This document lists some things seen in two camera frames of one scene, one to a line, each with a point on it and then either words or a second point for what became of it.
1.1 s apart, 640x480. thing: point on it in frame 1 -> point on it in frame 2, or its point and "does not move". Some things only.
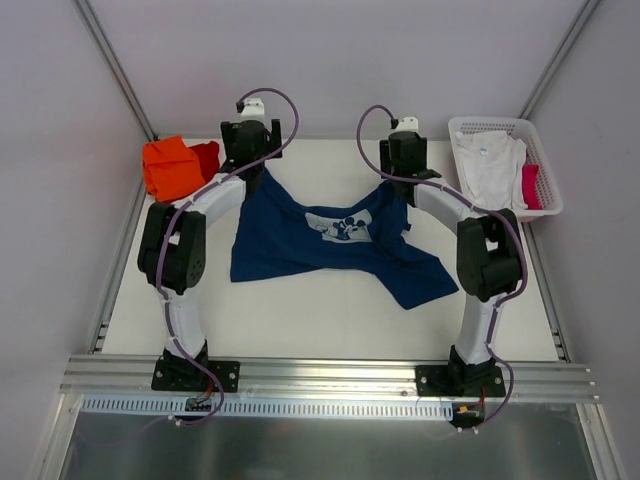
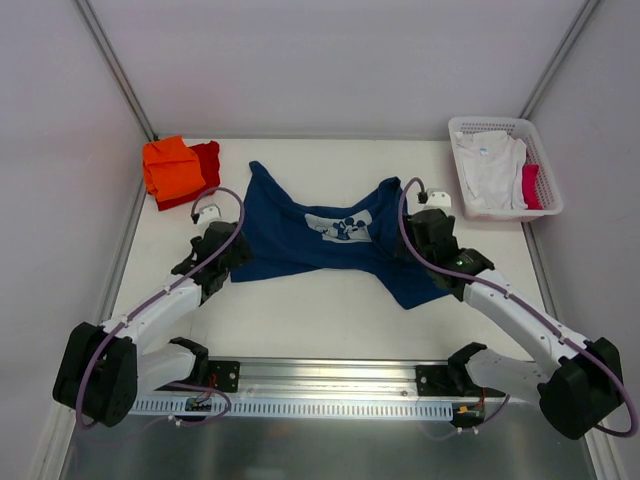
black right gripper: x=428 y=173 -> x=417 y=236
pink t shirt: x=530 y=186 does not move
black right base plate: x=459 y=381 does not move
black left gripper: x=275 y=138 -> x=232 y=245
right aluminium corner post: x=580 y=22 does not move
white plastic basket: x=518 y=127 does not move
